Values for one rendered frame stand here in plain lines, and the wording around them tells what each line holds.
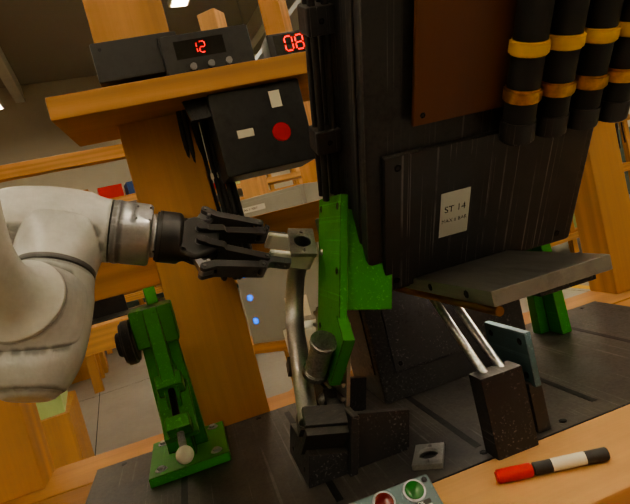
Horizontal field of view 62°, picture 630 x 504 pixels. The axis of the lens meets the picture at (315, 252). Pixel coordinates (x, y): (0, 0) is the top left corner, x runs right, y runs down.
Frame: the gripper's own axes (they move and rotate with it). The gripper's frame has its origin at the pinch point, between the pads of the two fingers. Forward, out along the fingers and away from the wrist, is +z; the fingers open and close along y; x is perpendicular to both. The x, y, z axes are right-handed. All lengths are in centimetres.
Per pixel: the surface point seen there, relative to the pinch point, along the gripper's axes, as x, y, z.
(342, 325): -3.2, -16.1, 4.8
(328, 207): -9.7, 0.1, 3.3
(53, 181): 642, 751, -200
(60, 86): 524, 880, -207
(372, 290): -5.3, -11.3, 9.5
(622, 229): 5, 24, 87
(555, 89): -35.7, -4.0, 22.7
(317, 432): 7.7, -25.9, 3.3
